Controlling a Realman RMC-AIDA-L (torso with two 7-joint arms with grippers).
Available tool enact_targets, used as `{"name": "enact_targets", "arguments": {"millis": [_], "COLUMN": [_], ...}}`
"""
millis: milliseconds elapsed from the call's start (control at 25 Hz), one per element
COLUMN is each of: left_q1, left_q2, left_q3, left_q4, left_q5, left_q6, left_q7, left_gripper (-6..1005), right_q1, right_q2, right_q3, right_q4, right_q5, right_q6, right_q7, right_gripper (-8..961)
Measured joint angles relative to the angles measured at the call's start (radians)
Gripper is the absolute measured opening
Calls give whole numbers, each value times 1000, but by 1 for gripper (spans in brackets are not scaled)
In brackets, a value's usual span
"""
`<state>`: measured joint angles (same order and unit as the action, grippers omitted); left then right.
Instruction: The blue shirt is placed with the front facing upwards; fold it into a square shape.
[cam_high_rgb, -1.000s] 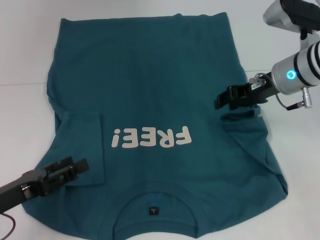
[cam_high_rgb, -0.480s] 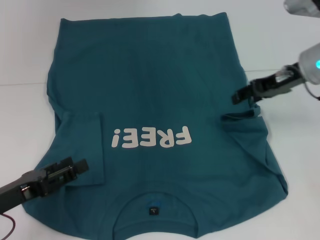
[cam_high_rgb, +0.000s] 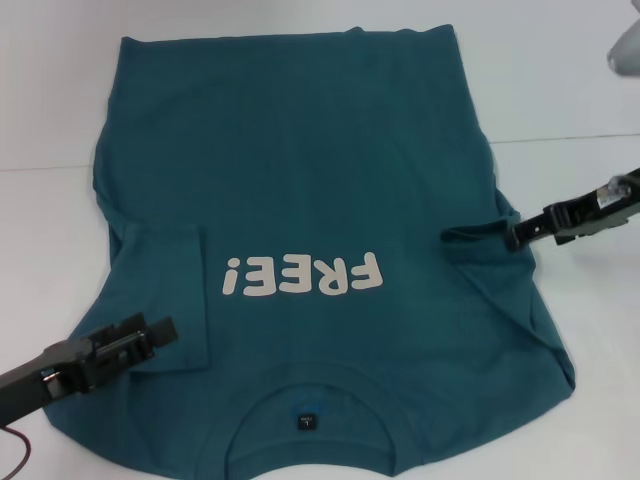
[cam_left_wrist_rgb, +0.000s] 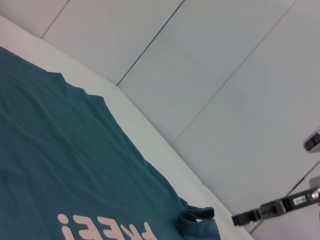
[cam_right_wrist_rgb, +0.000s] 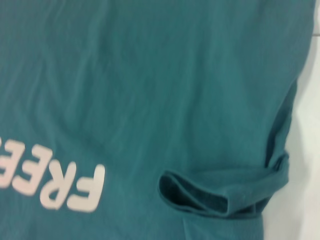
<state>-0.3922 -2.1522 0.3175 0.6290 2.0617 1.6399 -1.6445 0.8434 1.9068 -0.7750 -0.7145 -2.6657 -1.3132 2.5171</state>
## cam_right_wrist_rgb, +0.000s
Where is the teal T-shirt with FREE print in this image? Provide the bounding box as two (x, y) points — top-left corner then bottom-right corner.
(0, 0), (315, 240)

